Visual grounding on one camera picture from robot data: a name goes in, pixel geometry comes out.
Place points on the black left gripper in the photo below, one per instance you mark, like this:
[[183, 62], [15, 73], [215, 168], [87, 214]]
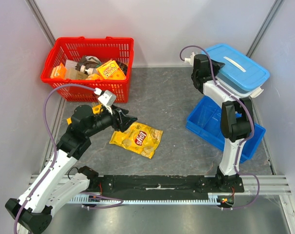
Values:
[[124, 120]]

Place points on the light blue plastic lid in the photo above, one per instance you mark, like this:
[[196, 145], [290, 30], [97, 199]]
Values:
[[239, 68]]

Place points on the white plastic tub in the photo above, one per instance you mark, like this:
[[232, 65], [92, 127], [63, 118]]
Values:
[[234, 89]]

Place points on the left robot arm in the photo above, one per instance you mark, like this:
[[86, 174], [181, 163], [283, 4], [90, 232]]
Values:
[[34, 209]]

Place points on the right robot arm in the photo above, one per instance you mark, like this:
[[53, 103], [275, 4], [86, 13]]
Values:
[[237, 124]]

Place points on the yellow Lays chips bag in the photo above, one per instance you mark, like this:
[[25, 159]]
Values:
[[138, 138]]

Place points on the yellow test tube rack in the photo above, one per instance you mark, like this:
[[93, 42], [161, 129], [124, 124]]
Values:
[[95, 108]]

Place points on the orange Scrub Daddy box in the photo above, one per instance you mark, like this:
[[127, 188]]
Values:
[[111, 71]]

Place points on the blue divided plastic bin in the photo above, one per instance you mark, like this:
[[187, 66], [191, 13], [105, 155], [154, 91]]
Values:
[[205, 122]]

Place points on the red plastic shopping basket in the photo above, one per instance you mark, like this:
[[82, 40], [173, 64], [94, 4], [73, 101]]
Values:
[[73, 48]]

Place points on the orange carton in basket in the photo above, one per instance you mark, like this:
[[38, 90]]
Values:
[[58, 72]]

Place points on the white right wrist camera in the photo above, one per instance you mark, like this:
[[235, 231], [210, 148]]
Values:
[[190, 60]]

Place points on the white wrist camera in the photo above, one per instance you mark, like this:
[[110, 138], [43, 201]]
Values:
[[190, 60], [106, 98]]

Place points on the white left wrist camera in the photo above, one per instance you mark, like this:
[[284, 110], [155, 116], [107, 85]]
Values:
[[106, 98]]

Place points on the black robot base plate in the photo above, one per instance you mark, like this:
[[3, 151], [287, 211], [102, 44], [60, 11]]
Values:
[[161, 186]]

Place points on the white slotted cable duct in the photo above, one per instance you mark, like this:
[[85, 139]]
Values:
[[90, 200]]

